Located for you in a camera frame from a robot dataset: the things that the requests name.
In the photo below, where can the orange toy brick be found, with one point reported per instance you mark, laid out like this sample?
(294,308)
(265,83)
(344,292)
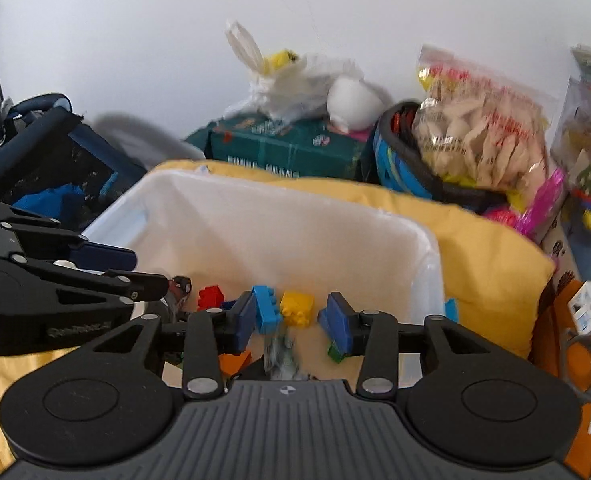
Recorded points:
(235,362)

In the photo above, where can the white plastic storage box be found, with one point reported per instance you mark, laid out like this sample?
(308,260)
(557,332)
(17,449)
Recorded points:
(275,230)

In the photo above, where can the clear snack bag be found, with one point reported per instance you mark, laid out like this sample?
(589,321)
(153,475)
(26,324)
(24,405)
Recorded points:
(475,125)

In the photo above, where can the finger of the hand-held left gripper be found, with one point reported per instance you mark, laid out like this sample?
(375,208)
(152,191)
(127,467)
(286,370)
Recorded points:
(145,285)
(105,257)

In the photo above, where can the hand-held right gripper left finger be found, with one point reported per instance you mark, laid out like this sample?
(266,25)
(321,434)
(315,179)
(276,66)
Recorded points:
(243,322)

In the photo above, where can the green toy brick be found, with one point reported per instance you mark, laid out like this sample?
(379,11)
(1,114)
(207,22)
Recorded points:
(336,354)

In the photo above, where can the white round plush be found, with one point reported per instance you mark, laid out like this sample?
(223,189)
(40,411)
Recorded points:
(355,100)

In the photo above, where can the yellow blanket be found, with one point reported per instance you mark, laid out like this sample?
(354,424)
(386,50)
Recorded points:
(485,270)

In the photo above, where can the white plastic bag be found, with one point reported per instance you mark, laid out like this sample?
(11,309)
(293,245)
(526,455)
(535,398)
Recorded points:
(315,82)

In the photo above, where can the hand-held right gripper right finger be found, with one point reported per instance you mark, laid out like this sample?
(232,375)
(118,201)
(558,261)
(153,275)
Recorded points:
(338,322)

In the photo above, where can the grey translucent toy piece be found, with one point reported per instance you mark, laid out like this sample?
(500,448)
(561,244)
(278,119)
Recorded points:
(281,355)

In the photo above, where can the printed white cloth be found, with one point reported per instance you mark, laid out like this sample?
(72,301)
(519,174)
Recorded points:
(560,255)

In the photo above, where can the grey rounded object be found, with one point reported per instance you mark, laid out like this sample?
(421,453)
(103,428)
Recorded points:
(140,135)

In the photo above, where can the red toy brick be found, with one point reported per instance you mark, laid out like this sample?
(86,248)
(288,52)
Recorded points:
(210,299)

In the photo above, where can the clear toy package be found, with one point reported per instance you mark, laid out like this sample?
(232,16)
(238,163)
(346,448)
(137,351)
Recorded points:
(590,160)

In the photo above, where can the pink plastic toy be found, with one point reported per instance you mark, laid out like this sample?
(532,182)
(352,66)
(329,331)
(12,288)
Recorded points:
(540,200)

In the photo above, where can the blue and black helmet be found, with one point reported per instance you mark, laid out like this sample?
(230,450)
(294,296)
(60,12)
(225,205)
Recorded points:
(395,160)

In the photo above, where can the light blue studded toy brick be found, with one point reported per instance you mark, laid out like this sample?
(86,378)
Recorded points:
(268,310)

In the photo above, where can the yellow object in bag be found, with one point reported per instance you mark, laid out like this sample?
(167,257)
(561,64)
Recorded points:
(280,60)

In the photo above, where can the orange box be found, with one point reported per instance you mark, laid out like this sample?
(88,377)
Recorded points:
(550,325)

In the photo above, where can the dark toy car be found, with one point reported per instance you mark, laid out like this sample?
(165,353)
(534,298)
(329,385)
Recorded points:
(179,287)

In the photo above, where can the navy blue stroller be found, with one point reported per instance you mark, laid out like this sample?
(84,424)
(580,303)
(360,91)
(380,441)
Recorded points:
(40,125)

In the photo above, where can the yellow toy brick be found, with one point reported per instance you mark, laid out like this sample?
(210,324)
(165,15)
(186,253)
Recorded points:
(298,307)

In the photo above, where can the dark green cardboard box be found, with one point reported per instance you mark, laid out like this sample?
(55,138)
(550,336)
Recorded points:
(275,147)

